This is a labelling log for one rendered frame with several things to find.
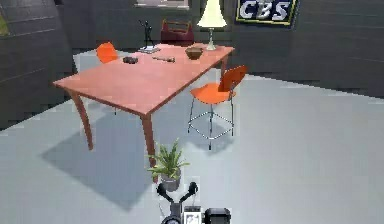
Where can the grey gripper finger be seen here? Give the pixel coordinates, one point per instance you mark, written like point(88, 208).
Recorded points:
point(162, 190)
point(192, 188)

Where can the small black round object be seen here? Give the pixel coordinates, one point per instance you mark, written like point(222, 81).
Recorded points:
point(130, 60)

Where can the cream shade table lamp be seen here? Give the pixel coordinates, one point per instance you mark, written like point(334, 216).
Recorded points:
point(211, 16)

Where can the brown bowl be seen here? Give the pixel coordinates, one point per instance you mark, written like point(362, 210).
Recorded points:
point(194, 53)

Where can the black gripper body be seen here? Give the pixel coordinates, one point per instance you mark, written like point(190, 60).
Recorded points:
point(175, 211)

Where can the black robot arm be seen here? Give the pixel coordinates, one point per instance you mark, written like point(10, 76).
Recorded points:
point(216, 216)

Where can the brown stick-shaped object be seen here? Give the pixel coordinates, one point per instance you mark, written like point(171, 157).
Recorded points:
point(164, 59)

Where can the reddish wooden table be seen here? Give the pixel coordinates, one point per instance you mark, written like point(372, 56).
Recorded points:
point(140, 80)

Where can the orange chair with metal legs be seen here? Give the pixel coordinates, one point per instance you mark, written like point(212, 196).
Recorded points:
point(106, 52)
point(213, 91)

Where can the dark red armchair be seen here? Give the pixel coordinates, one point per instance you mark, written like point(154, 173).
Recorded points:
point(176, 35)

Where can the green houseplant in grey pot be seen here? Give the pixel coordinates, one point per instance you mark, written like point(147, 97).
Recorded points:
point(168, 165)

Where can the white flat book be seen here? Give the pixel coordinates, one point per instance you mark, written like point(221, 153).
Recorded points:
point(150, 50)

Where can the framed blue wall sign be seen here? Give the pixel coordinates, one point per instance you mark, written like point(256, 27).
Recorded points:
point(265, 11)

